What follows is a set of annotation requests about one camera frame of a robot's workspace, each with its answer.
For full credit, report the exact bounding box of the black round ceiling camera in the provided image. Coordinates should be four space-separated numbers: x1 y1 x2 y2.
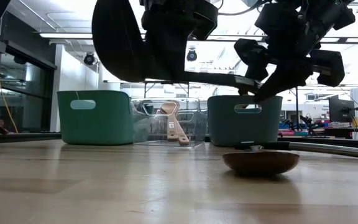
83 52 96 66

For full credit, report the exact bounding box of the black overhead camera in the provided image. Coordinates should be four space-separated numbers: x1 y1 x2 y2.
186 48 198 62

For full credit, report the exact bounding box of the yellow hanging cord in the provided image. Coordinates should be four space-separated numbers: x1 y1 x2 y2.
0 40 19 134

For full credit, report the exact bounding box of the black slotted turner steel handle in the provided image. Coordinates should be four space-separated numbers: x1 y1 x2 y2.
234 140 358 162

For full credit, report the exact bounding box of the black computer monitor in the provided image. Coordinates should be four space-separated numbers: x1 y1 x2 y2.
328 94 356 124

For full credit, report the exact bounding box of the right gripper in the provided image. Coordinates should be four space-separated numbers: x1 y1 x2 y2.
233 0 357 102

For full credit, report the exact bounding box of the overhead light bar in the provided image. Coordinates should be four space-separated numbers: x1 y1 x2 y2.
39 32 358 44

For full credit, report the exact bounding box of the black plastic ladle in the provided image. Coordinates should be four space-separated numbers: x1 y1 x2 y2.
91 0 262 95

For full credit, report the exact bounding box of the blue plastic bin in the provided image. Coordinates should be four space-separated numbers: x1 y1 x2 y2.
206 95 283 147

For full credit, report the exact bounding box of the teal plastic bin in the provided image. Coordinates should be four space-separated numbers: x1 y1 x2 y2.
57 90 135 146

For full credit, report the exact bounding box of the light wooden slotted spoon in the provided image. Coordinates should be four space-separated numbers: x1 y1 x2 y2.
160 102 191 147

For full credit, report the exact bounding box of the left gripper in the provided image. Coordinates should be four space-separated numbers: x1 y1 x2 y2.
139 0 219 81

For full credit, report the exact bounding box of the clear plastic bin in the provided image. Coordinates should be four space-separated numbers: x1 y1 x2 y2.
131 96 209 147

